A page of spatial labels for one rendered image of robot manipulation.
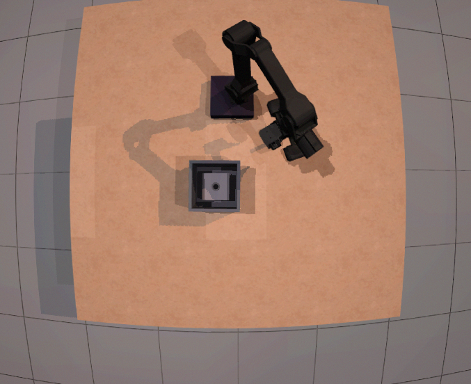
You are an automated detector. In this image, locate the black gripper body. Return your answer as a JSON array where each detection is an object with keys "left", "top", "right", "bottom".
[{"left": 267, "top": 98, "right": 305, "bottom": 162}]

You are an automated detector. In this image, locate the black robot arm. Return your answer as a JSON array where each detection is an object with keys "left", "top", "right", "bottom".
[{"left": 222, "top": 20, "right": 323, "bottom": 159}]

